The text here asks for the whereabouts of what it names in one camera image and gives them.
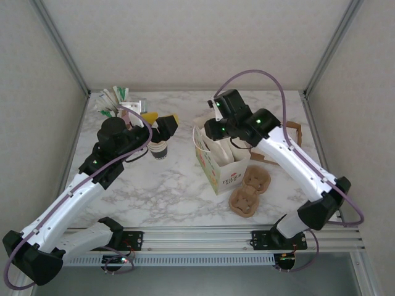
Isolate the paper cup with tan lid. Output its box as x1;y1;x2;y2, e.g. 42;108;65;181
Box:
147;140;169;162

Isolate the white paper napkin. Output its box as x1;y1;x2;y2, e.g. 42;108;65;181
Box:
212;138;240;164

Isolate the white printed paper bag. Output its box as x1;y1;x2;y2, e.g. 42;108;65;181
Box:
192;116;251;197

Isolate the white paper packet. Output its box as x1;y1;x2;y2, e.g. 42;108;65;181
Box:
94;98;112;120
101;89;117;112

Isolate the brown cardboard napkin box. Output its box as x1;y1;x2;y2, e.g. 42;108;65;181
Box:
249;121;302;166

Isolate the brown pulp cup carrier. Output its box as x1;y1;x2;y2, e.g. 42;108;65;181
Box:
228;165;272;219

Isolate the small circuit board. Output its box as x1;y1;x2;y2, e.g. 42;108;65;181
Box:
275;252;297;272
101;254;130;269

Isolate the thin black wire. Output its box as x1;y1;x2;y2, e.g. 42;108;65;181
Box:
228;138;251;150
124;147;150;163

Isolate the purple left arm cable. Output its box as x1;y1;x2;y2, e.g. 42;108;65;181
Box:
4;106;154;291

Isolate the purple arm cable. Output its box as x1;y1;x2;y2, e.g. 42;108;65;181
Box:
214;69;365;274
4;106;154;291

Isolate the aluminium side rail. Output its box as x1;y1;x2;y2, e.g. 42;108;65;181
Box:
301;92;344;228
48;92;91;229

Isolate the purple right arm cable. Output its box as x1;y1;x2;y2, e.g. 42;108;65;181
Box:
214;69;365;274

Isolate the aluminium frame post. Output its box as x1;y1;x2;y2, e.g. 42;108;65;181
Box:
303;0;365;97
29;0;91;97

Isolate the aluminium front rail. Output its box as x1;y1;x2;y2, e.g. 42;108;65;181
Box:
32;226;364;253

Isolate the grey slotted cable duct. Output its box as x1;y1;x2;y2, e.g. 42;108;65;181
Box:
63;254;276;266

